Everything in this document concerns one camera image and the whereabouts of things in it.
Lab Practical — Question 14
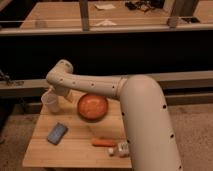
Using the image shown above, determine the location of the blue sponge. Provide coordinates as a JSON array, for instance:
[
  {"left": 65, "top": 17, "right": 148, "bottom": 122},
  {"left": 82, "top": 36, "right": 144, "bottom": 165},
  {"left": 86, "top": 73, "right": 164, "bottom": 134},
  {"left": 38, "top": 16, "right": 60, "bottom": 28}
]
[{"left": 47, "top": 123, "right": 68, "bottom": 145}]

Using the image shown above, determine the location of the folded white paper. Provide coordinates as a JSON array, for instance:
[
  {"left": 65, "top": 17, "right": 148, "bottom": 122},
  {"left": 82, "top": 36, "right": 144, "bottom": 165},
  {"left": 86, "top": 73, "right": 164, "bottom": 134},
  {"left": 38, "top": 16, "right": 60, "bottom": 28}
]
[{"left": 95, "top": 19, "right": 117, "bottom": 27}]

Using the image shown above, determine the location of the white plastic bottle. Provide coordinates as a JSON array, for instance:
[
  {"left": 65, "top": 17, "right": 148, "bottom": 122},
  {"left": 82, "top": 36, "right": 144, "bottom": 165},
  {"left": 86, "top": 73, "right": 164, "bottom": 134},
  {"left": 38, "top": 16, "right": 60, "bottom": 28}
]
[{"left": 107, "top": 141, "right": 131, "bottom": 158}]

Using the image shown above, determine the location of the wooden cutting board table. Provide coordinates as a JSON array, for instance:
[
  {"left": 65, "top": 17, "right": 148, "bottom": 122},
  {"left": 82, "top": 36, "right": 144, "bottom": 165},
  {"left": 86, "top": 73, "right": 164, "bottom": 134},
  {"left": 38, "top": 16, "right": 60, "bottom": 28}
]
[{"left": 23, "top": 90, "right": 131, "bottom": 169}]

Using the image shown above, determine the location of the black cables pile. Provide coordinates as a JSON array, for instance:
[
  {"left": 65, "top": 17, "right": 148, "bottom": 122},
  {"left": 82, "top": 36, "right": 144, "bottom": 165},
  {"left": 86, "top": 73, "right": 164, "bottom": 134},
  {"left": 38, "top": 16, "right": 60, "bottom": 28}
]
[{"left": 124, "top": 0, "right": 165, "bottom": 13}]

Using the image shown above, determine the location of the grey metal post right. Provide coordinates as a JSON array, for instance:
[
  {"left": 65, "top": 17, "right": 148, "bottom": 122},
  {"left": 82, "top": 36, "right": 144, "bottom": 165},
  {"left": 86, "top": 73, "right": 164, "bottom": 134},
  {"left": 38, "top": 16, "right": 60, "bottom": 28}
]
[{"left": 167, "top": 0, "right": 185, "bottom": 28}]

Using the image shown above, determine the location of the white paper sheet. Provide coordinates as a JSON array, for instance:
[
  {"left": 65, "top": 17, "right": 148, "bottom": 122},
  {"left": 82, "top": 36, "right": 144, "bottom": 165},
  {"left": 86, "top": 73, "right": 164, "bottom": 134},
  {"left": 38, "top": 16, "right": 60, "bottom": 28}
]
[{"left": 94, "top": 4, "right": 116, "bottom": 10}]

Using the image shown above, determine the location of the grey metal post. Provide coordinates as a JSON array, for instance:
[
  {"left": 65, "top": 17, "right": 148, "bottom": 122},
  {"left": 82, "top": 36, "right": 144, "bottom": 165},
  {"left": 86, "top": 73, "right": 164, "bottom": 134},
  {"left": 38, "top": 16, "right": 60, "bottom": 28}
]
[
  {"left": 167, "top": 0, "right": 185, "bottom": 28},
  {"left": 79, "top": 0, "right": 89, "bottom": 31}
]

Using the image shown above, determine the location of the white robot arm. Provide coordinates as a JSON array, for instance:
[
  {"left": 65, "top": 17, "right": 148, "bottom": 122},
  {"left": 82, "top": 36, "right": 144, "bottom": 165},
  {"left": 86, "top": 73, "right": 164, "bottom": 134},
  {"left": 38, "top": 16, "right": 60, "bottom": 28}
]
[{"left": 46, "top": 60, "right": 183, "bottom": 171}]

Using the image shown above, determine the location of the orange bowl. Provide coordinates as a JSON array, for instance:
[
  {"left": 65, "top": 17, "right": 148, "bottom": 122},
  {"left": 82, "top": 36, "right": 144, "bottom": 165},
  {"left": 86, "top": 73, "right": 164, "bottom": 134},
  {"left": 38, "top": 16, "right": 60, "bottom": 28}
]
[{"left": 77, "top": 94, "right": 108, "bottom": 121}]

